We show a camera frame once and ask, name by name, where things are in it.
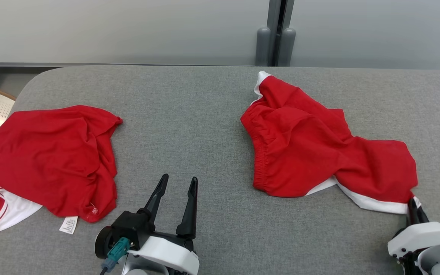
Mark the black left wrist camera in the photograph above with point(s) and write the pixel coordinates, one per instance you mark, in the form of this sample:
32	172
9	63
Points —
130	225

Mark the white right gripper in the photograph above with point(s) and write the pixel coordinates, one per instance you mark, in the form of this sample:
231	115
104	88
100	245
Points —
422	236

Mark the red shorts with white trim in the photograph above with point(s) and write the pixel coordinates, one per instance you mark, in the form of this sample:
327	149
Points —
300	152

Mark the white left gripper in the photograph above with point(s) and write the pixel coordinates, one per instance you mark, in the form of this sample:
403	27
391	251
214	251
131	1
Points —
166	252

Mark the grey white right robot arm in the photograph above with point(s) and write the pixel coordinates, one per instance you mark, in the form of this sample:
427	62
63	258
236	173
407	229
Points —
439	263

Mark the red Bulls basketball jersey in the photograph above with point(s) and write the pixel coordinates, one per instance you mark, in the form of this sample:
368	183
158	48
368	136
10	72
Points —
52	152

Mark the grey partition post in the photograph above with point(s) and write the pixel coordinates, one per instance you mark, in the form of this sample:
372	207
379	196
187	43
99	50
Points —
272	11

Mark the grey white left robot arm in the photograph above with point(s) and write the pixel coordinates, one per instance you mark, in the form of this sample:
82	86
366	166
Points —
139	272

